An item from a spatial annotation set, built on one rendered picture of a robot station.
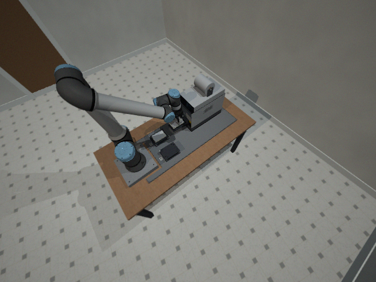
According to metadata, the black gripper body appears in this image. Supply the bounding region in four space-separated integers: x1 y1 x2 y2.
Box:
175 106 183 118

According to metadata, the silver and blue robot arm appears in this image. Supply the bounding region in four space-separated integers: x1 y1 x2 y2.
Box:
54 64 181 173

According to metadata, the grey cylinder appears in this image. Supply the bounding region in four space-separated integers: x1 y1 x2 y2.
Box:
194 74 215 95

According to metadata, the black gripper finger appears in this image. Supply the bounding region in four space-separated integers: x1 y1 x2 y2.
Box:
176 117 183 126

